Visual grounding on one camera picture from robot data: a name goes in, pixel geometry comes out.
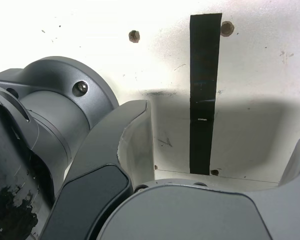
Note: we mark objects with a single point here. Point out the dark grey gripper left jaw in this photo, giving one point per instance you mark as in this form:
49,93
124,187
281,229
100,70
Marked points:
102,150

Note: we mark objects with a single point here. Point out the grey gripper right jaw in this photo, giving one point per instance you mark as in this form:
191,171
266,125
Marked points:
190,215

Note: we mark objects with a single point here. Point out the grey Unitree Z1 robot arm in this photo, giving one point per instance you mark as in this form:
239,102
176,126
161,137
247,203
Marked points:
52,112

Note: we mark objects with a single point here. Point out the black tape strip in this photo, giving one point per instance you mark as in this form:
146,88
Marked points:
203,75

